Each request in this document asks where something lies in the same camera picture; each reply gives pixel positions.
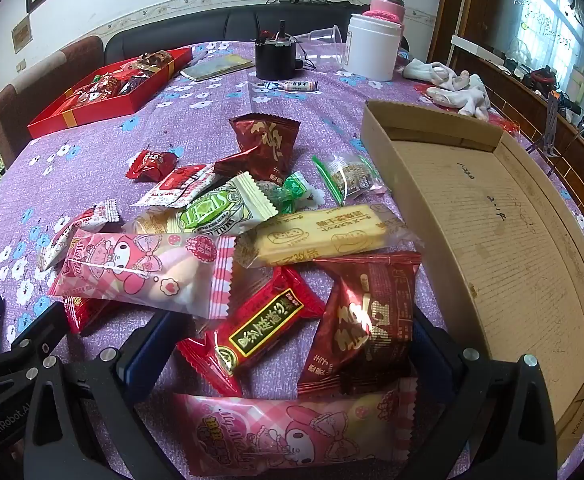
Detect red and white snack packet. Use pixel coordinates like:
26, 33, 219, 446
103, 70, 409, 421
129, 162, 217, 209

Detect dark red snack packet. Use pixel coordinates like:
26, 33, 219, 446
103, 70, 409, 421
214, 114, 301, 186
297, 252, 423, 396

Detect red gift box of candies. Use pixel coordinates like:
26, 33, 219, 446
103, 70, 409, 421
27, 46, 193, 140

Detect clear bag with green zip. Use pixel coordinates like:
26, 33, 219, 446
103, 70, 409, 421
312, 150, 390, 206

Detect white gloves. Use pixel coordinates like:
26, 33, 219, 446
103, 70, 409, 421
403, 59, 490, 121

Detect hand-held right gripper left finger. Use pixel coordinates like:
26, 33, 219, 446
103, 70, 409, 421
24, 310, 183, 480

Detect white plastic jar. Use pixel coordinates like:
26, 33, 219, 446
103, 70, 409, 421
347, 13, 403, 82

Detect thin booklet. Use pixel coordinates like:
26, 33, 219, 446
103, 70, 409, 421
179, 52, 256, 82

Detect bottle with pink knit sleeve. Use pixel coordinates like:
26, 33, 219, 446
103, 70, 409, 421
363, 0, 407, 51

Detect black container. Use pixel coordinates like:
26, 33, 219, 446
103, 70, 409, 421
254, 20, 300, 80

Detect clear plastic cup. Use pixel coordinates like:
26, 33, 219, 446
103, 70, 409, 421
294, 25, 347, 72

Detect red packet with black label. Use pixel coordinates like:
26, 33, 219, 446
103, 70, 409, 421
176, 266, 327, 397

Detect cardboard box tray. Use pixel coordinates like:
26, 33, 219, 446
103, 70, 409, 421
361, 100, 584, 466

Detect plain red snack packet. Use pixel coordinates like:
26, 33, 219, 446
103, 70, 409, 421
63, 296, 123, 336

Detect green candy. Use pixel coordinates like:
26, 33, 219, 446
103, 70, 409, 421
259, 171, 325, 213

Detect small wall plaque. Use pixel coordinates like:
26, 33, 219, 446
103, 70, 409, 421
12, 16, 33, 53

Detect small red candy packet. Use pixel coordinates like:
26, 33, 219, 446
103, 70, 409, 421
125, 149, 179, 183

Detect red paper wrapper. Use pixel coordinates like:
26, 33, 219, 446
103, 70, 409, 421
414, 82, 522, 133

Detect pink cartoon snack packet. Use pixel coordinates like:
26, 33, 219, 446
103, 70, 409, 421
47, 227, 236, 320
172, 377, 420, 478

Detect small candy tube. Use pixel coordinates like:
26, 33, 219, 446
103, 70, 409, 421
257, 79, 319, 93

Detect yellow biscuit packet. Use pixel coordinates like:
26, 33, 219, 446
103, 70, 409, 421
234, 202, 417, 268

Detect black leather sofa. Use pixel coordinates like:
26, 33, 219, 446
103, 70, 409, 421
104, 0, 373, 66

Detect green and white snack packet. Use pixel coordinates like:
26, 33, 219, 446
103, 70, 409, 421
176, 171, 279, 236

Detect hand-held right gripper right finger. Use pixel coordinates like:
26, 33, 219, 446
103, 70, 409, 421
397, 309, 558, 480

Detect small red and white packet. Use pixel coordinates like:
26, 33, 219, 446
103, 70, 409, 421
37, 199, 123, 272

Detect brown armchair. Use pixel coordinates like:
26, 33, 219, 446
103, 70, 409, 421
0, 35, 105, 168

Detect purple floral tablecloth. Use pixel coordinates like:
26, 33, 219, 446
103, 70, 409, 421
0, 40, 584, 480

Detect black folding stand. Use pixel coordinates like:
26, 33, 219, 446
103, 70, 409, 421
524, 92, 584, 176

